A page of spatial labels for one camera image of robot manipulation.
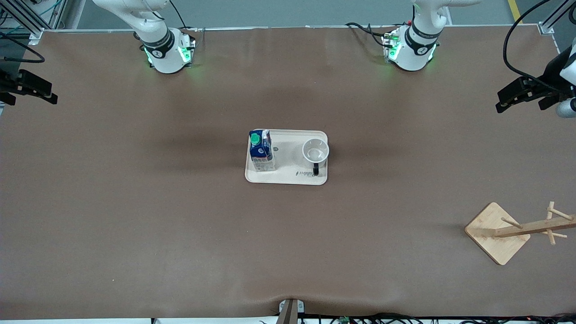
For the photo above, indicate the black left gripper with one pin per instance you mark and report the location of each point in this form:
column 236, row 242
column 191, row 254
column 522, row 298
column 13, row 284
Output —
column 551, row 72

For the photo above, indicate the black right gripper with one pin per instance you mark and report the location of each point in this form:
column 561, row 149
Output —
column 5, row 83

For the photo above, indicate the blue white milk carton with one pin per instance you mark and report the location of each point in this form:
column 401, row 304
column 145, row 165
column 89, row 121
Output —
column 262, row 157

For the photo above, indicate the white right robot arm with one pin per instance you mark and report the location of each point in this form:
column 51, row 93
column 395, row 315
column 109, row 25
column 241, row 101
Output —
column 164, row 58

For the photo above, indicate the wooden mug rack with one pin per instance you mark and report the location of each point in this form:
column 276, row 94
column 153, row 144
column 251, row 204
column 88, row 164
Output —
column 488, row 225

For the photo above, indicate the brown table cover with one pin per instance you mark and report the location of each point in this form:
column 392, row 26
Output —
column 180, row 247

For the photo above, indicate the cream plastic tray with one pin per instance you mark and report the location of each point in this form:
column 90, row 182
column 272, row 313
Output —
column 288, row 173

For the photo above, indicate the small green circuit board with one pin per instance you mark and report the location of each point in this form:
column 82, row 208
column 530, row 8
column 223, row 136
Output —
column 344, row 320

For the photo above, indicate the aluminium frame post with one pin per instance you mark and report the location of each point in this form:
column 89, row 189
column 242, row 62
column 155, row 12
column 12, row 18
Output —
column 546, row 28
column 56, row 13

